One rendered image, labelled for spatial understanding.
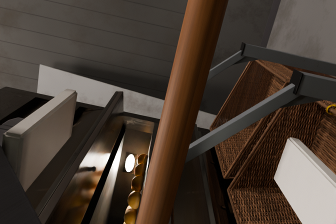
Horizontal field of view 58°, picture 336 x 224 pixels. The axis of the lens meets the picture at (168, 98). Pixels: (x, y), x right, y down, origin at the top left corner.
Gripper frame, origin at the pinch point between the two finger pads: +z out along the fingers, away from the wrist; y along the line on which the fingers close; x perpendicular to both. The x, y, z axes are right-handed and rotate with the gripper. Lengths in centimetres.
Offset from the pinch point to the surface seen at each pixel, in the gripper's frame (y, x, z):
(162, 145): -0.4, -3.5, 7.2
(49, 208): -21, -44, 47
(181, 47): -0.7, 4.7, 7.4
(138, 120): -7, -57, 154
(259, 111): 19.3, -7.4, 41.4
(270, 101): 20.8, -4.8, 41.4
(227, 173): 36, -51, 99
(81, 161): -19, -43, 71
